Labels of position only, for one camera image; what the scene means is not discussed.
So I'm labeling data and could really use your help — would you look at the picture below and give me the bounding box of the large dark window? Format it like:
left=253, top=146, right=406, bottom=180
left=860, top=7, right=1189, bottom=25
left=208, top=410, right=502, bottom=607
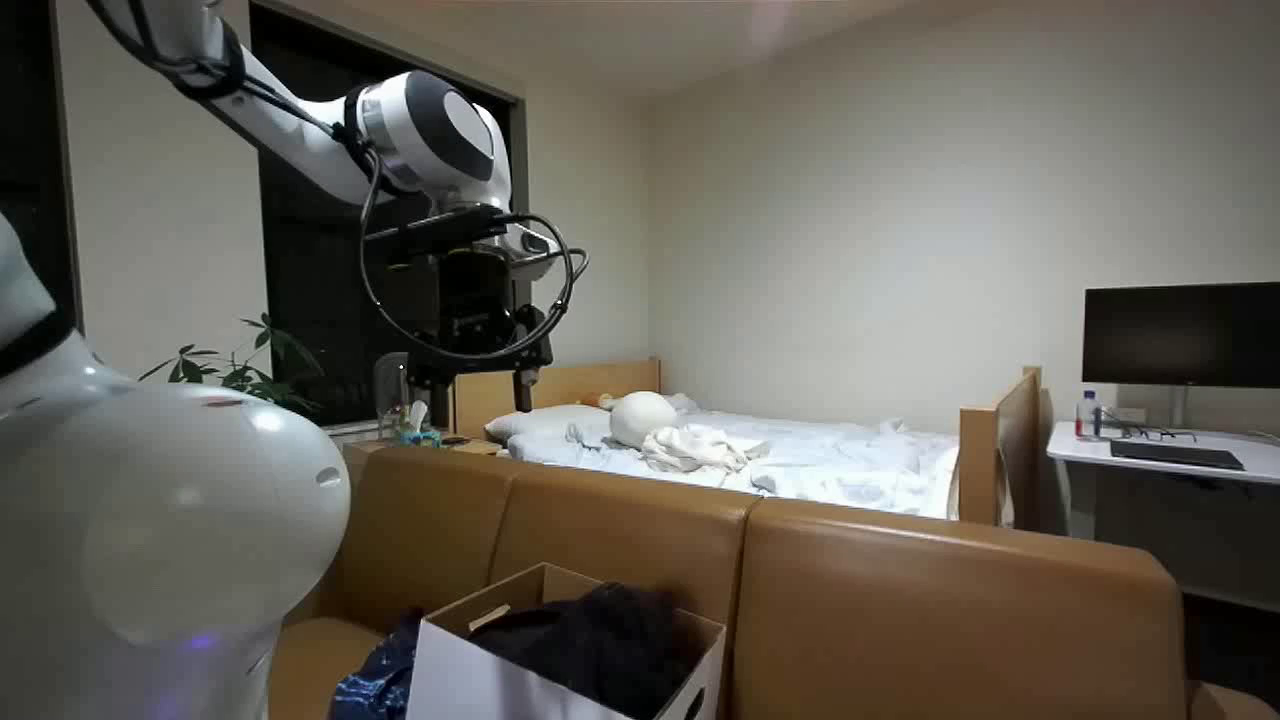
left=249, top=0, right=534, bottom=430

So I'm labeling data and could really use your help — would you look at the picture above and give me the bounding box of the glass dome jar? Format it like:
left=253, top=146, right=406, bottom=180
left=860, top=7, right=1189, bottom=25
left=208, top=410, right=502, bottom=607
left=369, top=348, right=448, bottom=446

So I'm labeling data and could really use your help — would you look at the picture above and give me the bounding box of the narrow dark window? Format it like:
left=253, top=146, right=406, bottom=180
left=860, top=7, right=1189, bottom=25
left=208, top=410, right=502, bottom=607
left=0, top=0, right=84, bottom=330

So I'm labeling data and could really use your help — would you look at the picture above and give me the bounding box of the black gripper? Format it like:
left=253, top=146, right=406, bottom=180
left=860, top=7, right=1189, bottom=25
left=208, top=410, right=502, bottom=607
left=400, top=240, right=562, bottom=430

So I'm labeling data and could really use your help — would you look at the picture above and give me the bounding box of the white desk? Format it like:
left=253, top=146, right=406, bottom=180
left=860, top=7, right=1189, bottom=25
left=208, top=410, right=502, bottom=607
left=1046, top=419, right=1280, bottom=616

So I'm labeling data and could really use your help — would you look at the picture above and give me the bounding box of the tan leather sofa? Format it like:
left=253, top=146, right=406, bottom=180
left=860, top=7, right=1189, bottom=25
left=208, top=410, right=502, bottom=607
left=273, top=439, right=1280, bottom=720

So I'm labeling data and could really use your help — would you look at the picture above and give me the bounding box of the white cardboard box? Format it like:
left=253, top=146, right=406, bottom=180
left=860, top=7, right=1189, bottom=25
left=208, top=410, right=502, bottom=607
left=400, top=558, right=732, bottom=720

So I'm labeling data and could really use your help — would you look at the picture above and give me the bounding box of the black computer monitor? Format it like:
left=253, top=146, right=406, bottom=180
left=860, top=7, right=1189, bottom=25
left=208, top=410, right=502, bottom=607
left=1079, top=280, right=1280, bottom=430

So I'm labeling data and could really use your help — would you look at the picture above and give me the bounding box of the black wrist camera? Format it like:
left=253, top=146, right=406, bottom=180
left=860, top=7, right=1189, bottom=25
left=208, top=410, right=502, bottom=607
left=366, top=206, right=515, bottom=273

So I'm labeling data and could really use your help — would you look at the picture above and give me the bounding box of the black jersey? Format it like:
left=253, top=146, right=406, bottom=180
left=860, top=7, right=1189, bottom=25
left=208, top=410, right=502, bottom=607
left=467, top=581, right=712, bottom=720

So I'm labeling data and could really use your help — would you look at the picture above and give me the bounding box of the wooden bed with white sheets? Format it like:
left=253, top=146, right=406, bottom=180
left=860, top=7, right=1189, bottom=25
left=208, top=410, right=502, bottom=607
left=443, top=354, right=1062, bottom=531

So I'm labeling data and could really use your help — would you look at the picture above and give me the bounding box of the blue patterned cloth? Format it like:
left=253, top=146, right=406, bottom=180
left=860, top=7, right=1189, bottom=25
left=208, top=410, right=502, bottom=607
left=329, top=607, right=432, bottom=720

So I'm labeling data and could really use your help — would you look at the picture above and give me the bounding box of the green potted plant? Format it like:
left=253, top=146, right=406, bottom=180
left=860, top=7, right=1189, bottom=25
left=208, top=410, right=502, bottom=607
left=136, top=310, right=329, bottom=419

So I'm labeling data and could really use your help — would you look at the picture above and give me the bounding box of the round white plush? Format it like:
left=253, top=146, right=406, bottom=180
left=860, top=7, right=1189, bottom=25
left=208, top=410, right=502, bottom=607
left=608, top=387, right=683, bottom=453

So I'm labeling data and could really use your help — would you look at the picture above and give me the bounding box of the white pillow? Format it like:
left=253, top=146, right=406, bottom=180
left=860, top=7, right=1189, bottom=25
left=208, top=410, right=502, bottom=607
left=480, top=401, right=618, bottom=453

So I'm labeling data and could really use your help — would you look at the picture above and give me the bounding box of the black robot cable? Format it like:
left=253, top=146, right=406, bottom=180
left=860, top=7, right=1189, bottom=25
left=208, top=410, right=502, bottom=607
left=354, top=167, right=593, bottom=370

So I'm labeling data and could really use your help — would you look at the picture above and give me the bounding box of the crumpled white cloth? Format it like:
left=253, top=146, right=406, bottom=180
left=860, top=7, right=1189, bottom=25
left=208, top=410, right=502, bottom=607
left=636, top=419, right=777, bottom=478

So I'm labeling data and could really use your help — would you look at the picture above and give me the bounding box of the black keyboard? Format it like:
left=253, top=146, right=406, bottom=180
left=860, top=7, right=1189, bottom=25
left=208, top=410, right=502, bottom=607
left=1108, top=436, right=1250, bottom=474

